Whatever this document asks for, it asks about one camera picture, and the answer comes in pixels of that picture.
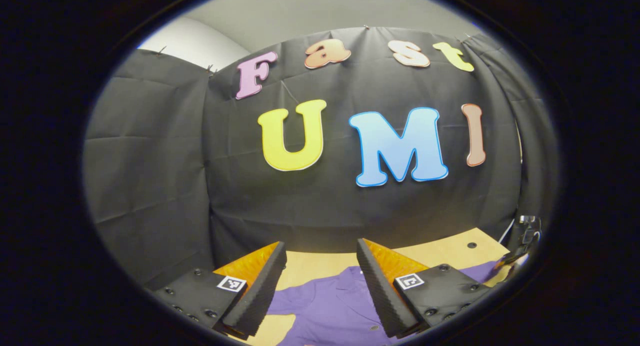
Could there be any purple button shirt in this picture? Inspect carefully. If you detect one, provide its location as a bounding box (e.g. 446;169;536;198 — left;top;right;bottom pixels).
266;260;506;346

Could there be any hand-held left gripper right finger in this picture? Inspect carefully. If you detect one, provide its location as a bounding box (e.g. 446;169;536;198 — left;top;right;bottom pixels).
356;238;493;339

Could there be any black backdrop cloth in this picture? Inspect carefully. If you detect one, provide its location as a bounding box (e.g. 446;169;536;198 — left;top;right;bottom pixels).
82;26;561;289

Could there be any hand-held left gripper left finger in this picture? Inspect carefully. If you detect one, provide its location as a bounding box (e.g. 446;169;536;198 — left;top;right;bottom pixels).
152;241;288;339

